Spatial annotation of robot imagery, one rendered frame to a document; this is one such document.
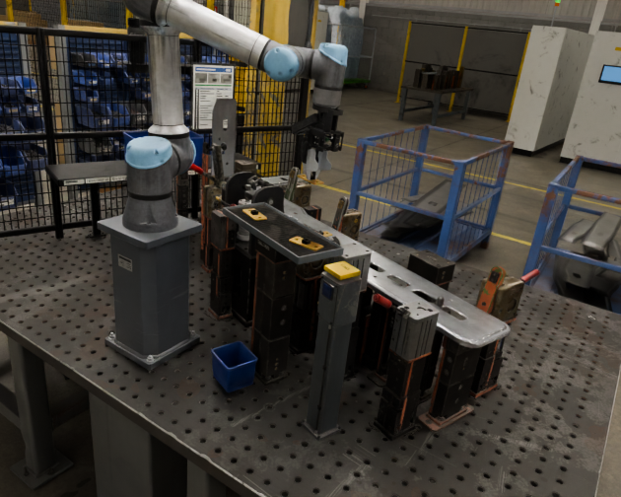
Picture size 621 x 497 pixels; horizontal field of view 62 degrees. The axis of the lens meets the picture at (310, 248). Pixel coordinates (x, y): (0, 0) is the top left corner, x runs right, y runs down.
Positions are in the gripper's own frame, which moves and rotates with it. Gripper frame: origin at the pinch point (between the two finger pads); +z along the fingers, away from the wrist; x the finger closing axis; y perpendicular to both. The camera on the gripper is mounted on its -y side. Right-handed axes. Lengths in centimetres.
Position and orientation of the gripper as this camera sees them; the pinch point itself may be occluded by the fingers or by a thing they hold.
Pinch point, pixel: (310, 174)
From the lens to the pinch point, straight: 151.4
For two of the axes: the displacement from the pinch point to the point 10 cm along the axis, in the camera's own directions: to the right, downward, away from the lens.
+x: 7.6, -1.7, 6.3
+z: -1.4, 9.0, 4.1
